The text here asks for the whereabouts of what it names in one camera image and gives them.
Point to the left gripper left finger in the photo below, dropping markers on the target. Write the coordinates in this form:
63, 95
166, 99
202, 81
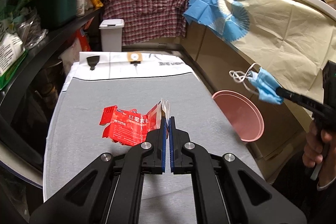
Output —
109, 189

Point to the white cardboard sheet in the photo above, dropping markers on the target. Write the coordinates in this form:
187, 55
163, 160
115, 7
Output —
98, 66

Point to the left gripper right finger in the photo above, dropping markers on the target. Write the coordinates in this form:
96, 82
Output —
225, 189

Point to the plaid shirt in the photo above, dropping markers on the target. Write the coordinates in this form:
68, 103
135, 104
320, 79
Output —
145, 20

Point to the black shelf unit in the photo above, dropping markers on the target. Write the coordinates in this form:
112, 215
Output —
16, 156

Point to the blue surgical mask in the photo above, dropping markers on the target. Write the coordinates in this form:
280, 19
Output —
260, 82

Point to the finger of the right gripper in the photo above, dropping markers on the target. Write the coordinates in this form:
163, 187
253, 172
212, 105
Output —
298, 99

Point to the green white package bag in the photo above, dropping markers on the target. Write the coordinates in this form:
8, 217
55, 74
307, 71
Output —
12, 54

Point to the person's right hand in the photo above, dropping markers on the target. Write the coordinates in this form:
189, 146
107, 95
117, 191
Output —
320, 149

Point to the white trash bin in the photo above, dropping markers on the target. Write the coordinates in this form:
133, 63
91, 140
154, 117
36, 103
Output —
111, 35

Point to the red medicine box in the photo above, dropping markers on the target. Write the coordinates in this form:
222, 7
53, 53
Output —
129, 127

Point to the pink plastic basin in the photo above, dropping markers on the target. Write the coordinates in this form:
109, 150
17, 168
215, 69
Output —
242, 114

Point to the cream blue tablecloth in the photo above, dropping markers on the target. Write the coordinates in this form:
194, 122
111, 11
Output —
289, 39

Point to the green storage box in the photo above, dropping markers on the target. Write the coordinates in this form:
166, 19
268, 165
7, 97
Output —
55, 12

